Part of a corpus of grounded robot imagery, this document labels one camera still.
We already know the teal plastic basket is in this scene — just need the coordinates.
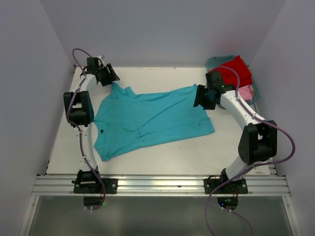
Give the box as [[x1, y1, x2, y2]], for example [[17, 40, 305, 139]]
[[205, 56, 259, 105]]

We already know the aluminium mounting rail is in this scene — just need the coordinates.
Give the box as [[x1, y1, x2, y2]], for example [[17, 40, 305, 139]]
[[31, 157, 292, 197]]

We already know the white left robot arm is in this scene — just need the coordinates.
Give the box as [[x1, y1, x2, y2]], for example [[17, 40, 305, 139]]
[[63, 55, 120, 193]]

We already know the pink t shirt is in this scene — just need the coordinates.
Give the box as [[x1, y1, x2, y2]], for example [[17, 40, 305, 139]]
[[238, 85, 254, 102]]

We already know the turquoise t shirt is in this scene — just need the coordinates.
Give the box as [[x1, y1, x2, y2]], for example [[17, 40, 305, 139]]
[[94, 83, 215, 161]]

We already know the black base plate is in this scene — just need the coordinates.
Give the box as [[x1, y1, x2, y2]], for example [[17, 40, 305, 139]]
[[203, 176, 249, 194], [73, 178, 118, 194]]

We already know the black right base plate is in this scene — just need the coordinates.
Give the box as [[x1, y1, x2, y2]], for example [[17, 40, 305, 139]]
[[203, 176, 249, 194]]

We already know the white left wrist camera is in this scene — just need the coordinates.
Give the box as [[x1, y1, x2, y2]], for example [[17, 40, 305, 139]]
[[97, 55, 106, 65]]

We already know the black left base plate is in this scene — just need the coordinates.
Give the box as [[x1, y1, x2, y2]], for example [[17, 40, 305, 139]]
[[73, 178, 118, 194]]

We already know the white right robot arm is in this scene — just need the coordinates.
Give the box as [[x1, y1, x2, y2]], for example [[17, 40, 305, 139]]
[[193, 71, 278, 193]]

